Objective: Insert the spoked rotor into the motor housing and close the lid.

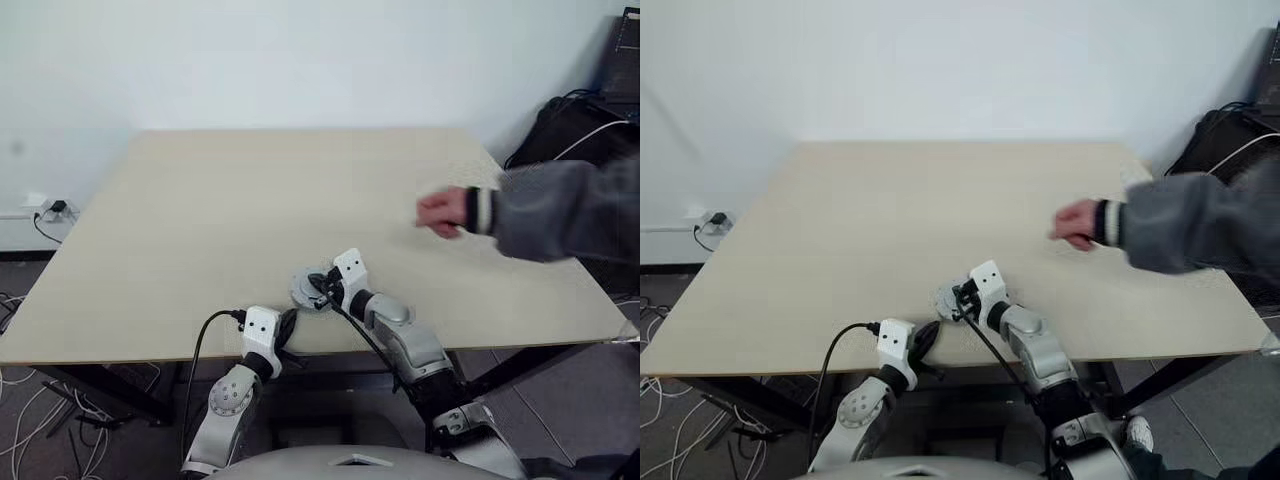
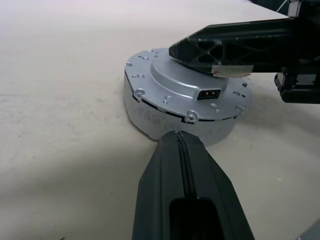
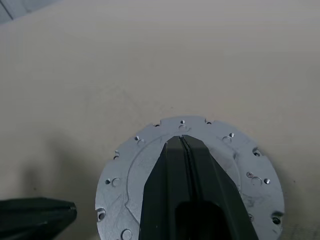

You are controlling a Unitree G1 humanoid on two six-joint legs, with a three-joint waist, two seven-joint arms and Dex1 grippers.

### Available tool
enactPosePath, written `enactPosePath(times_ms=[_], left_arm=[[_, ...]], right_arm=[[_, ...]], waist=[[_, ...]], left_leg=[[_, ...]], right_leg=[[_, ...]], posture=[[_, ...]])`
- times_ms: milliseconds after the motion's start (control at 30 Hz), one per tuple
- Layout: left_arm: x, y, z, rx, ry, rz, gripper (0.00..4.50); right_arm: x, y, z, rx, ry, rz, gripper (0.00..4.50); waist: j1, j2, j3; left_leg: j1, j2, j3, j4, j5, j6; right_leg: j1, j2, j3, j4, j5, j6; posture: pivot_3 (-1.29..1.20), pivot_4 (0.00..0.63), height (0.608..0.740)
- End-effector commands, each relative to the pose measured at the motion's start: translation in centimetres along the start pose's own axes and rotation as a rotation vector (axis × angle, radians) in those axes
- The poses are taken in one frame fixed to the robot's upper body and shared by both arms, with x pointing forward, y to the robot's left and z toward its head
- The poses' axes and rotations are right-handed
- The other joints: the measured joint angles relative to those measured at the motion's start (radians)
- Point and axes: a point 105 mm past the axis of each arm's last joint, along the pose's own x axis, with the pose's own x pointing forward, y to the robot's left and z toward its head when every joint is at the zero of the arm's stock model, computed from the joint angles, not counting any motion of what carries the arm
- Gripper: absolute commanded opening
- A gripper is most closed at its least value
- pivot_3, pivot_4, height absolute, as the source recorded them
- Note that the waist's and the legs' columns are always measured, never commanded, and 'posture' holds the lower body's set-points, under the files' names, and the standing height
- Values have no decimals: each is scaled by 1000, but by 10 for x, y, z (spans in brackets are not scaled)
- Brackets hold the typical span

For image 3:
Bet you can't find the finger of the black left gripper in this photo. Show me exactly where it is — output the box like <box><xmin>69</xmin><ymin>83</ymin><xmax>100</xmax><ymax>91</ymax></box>
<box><xmin>0</xmin><ymin>197</ymin><xmax>76</xmax><ymax>226</ymax></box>
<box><xmin>0</xmin><ymin>206</ymin><xmax>77</xmax><ymax>240</ymax></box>

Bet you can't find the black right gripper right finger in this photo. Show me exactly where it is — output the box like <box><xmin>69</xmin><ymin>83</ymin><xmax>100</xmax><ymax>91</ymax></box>
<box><xmin>180</xmin><ymin>134</ymin><xmax>259</xmax><ymax>240</ymax></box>

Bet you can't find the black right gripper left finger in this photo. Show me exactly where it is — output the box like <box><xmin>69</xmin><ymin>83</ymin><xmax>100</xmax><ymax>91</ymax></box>
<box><xmin>139</xmin><ymin>135</ymin><xmax>201</xmax><ymax>240</ymax></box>

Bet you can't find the notched grey motor cover plate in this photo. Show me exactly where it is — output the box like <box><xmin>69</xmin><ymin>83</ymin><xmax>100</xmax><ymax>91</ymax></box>
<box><xmin>94</xmin><ymin>115</ymin><xmax>286</xmax><ymax>240</ymax></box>

